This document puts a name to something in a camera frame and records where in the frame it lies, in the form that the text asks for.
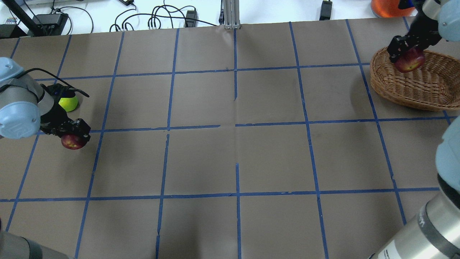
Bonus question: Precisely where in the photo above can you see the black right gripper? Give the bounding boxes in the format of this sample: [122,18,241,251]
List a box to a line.
[387,11,442,63]

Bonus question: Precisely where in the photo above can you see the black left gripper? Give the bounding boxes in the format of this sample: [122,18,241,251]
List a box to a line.
[40,108,91,141]

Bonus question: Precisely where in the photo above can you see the dark red apple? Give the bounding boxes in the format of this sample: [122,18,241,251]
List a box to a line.
[60,134,89,150]

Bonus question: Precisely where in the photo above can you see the light red apple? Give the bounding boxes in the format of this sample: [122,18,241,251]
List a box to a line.
[394,47,426,73]

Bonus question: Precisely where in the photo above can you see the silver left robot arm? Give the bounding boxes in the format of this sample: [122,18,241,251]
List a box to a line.
[0,57,91,143]

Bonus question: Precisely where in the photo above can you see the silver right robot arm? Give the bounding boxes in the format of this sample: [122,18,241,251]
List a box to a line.
[370,0,460,259]

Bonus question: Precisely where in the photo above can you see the woven wicker basket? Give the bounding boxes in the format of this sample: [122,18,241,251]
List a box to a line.
[370,48,460,112]

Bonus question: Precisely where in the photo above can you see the green apple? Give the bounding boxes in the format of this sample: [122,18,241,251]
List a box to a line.
[59,96,79,113]

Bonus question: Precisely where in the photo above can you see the orange bucket with lid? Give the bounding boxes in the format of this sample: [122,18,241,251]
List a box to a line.
[370,0,415,18]

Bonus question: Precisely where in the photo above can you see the black power adapter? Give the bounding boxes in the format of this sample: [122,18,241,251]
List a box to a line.
[319,0,332,21]

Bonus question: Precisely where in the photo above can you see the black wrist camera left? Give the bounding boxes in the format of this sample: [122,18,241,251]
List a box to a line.
[46,83,76,101]

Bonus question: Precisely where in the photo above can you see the aluminium frame post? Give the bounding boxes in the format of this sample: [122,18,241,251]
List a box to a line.
[219,0,241,29]

